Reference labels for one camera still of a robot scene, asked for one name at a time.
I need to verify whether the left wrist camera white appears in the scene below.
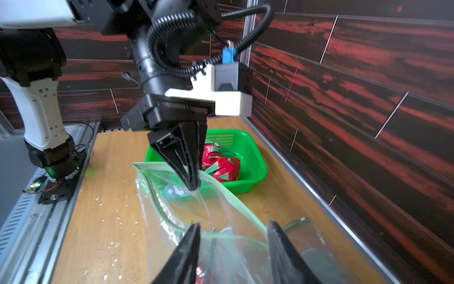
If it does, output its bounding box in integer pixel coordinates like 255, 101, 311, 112
165, 47, 253, 117

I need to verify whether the green perforated plastic tray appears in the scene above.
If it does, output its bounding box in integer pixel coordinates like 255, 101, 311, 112
141, 129, 268, 200

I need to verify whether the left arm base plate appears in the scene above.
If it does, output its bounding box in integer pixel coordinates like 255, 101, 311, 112
38, 151, 87, 205

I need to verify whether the clear zip-top bag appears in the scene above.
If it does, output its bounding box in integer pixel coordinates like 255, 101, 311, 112
134, 162, 354, 284

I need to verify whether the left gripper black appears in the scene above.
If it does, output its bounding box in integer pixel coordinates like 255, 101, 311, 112
121, 94, 215, 191

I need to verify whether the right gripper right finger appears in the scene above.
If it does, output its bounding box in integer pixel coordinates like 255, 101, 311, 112
267, 221, 321, 284

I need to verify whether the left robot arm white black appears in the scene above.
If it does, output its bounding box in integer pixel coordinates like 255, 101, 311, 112
1, 1, 221, 190

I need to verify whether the aluminium front rail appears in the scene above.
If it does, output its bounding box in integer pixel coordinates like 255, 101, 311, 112
1, 122, 102, 284

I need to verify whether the red dragon fruit toy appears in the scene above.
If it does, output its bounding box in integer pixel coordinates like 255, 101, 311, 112
202, 140, 230, 170
205, 157, 241, 183

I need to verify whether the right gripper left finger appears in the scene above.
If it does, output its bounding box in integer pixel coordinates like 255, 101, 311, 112
151, 223, 201, 284

